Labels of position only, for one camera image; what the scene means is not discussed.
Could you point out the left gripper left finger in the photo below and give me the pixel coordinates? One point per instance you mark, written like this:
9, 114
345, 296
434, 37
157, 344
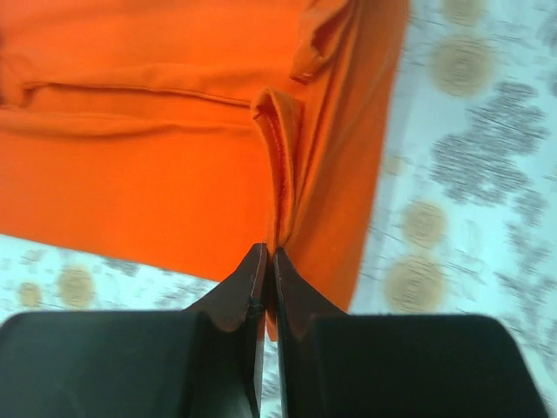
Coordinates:
202, 361

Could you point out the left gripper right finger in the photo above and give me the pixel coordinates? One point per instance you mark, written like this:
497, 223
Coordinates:
333, 364

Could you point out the orange t shirt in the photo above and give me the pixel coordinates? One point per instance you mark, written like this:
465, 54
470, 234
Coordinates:
180, 133

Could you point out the floral table mat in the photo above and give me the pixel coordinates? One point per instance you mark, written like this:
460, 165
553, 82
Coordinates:
460, 222

